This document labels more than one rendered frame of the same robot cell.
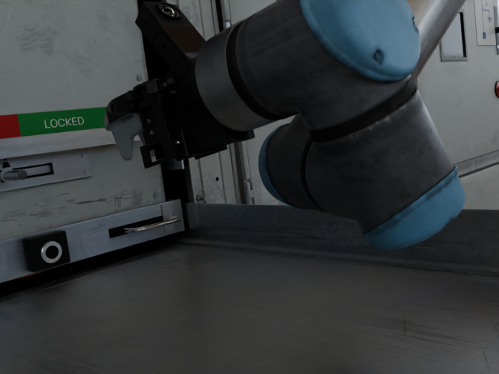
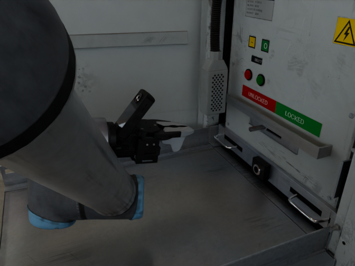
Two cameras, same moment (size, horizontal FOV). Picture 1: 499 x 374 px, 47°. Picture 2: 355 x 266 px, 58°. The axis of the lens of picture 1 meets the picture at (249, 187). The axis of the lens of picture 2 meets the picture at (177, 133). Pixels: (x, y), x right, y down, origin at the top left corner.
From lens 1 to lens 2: 1.10 m
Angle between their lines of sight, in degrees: 106
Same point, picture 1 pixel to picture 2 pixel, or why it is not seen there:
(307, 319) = (113, 236)
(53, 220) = (275, 159)
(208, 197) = (344, 234)
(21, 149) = (257, 118)
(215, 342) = not seen: hidden behind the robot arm
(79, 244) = (276, 179)
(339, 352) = (78, 231)
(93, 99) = (313, 113)
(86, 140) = (282, 133)
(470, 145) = not seen: outside the picture
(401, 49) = not seen: hidden behind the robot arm
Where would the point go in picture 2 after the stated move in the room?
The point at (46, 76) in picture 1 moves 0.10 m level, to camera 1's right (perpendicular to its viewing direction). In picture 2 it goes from (293, 87) to (291, 101)
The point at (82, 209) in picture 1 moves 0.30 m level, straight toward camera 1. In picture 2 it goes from (287, 166) to (176, 161)
